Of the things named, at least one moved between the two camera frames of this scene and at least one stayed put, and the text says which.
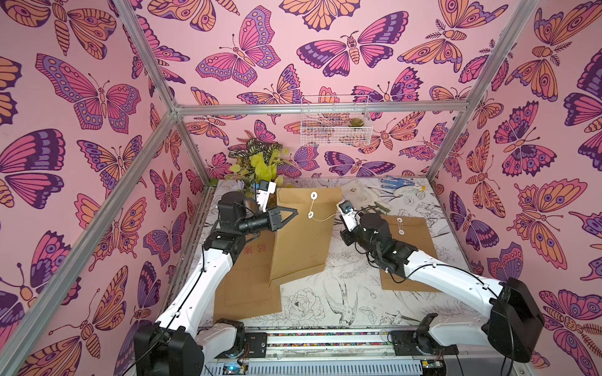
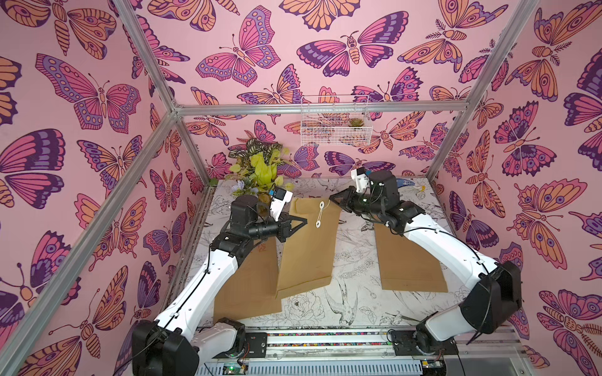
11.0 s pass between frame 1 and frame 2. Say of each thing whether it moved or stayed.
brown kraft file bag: moved
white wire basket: stayed
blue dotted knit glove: stayed
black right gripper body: moved
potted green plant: stayed
